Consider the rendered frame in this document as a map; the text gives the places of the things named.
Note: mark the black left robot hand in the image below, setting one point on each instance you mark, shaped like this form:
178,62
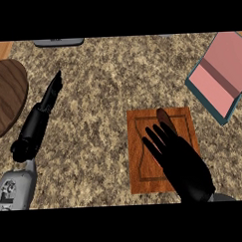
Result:
35,126

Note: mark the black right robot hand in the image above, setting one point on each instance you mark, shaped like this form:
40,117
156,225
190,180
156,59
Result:
185,166

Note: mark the brown squash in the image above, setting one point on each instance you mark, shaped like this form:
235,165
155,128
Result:
164,119

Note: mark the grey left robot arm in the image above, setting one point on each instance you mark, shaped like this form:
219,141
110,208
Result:
14,190

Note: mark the round dark wooden board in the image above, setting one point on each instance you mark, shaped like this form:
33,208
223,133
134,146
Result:
5,96

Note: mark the pink and teal cardboard box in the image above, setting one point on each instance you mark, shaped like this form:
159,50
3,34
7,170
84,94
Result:
220,75

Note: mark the reddish wooden cutting board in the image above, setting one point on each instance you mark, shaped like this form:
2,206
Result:
151,151

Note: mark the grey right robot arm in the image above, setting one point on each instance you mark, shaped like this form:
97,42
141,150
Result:
222,197

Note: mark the grey flat appliance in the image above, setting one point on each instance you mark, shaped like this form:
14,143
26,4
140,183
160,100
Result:
58,42

